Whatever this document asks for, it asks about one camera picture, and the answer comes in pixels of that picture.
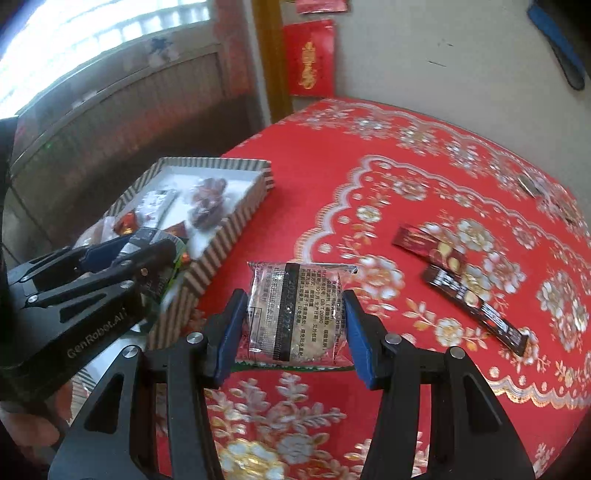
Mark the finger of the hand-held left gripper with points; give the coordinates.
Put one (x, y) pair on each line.
(108, 254)
(115, 284)

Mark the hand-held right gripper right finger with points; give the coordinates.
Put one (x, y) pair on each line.
(358, 337)

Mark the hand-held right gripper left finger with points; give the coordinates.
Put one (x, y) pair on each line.
(228, 337)

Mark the red floral snack packet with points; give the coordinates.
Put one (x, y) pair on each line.
(126, 224)

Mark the green and black snack packet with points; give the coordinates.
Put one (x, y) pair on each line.
(178, 266)

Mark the clear biscuit packet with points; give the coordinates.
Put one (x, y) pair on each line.
(291, 314)

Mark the red gold-print snack packet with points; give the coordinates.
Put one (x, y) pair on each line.
(176, 230)

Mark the striped shallow cardboard box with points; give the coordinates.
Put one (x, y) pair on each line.
(231, 230)

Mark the person's left hand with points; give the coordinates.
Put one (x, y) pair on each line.
(30, 427)

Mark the white snack packet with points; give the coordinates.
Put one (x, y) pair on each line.
(157, 203)

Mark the clear bag of red dates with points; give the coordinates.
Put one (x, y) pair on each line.
(207, 203)

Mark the dark red stick packet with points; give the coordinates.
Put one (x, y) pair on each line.
(427, 244)

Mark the black stick packet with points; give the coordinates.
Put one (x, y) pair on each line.
(475, 309)

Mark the wooden slatted panel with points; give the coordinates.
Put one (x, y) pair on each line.
(115, 120)

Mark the red floral tablecloth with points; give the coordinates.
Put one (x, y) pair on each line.
(369, 138)

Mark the small dark packet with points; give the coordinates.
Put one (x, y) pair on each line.
(528, 186)

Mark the red paper couplet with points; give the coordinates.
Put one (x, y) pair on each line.
(236, 46)

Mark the red gold-print paper bag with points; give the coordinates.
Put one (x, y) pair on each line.
(310, 57)

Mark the red paper decoration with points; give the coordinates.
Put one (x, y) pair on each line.
(322, 5)

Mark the brown wooden door frame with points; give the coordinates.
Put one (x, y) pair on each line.
(272, 60)

